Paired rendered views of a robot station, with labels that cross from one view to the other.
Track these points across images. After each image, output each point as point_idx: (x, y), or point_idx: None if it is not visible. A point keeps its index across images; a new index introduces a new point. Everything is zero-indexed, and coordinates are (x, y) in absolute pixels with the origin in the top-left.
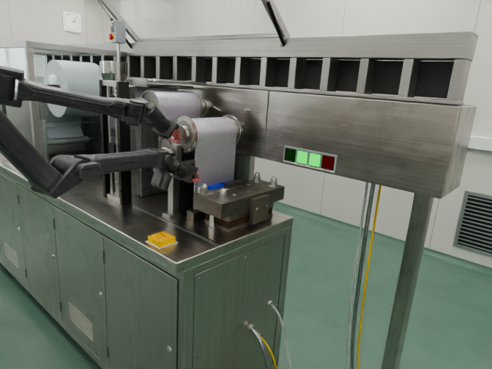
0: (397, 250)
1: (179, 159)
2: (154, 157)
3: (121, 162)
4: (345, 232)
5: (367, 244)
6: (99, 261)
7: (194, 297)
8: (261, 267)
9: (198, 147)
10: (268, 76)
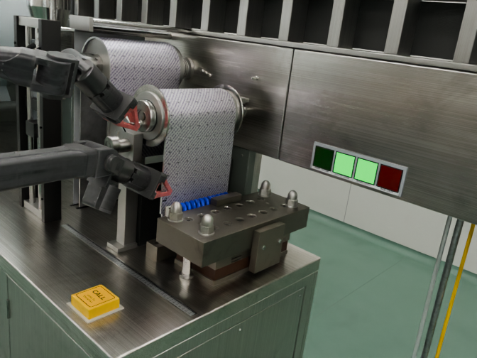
0: (451, 280)
1: (138, 156)
2: (86, 159)
3: (13, 174)
4: (377, 249)
5: (409, 269)
6: (3, 314)
7: None
8: (264, 341)
9: (169, 139)
10: (294, 24)
